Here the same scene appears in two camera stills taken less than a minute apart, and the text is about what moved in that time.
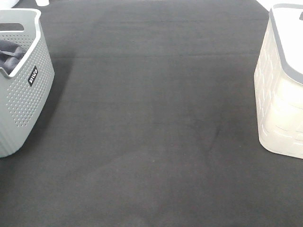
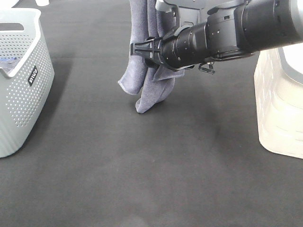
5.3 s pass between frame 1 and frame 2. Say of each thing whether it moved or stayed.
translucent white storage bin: stayed
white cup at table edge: stayed
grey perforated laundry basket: stayed
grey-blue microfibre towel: moved
